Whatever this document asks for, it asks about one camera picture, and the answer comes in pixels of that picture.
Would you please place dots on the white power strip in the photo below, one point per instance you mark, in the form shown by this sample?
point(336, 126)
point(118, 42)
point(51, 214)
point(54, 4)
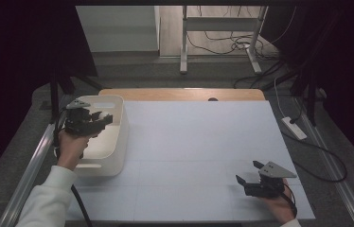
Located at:
point(293, 127)

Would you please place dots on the person's left hand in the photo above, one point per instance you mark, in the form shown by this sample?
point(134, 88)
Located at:
point(71, 148)

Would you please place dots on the aluminium rail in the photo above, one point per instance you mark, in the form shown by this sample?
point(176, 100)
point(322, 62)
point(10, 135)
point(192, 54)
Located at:
point(339, 183)
point(23, 189)

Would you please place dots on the white plastic storage bin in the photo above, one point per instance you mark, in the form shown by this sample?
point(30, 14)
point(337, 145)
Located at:
point(109, 148)

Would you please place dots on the dark curtain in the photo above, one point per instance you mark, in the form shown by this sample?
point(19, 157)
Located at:
point(14, 63)
point(348, 63)

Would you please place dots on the person's right hand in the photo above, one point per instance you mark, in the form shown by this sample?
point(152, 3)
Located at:
point(280, 206)

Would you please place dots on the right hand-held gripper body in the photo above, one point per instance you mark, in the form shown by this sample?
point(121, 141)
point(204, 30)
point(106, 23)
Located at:
point(265, 189)

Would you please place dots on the black stand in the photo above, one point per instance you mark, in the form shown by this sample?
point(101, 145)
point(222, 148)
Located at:
point(54, 94)
point(311, 101)

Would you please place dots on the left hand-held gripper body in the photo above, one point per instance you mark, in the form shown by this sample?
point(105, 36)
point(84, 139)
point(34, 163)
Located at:
point(79, 124)

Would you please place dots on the wooden table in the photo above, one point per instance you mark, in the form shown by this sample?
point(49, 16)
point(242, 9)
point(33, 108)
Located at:
point(172, 94)

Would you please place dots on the white metal desk frame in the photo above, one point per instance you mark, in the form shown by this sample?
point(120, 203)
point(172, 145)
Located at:
point(219, 23)

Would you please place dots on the white cabinet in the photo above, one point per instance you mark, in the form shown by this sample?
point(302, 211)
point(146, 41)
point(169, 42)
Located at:
point(118, 31)

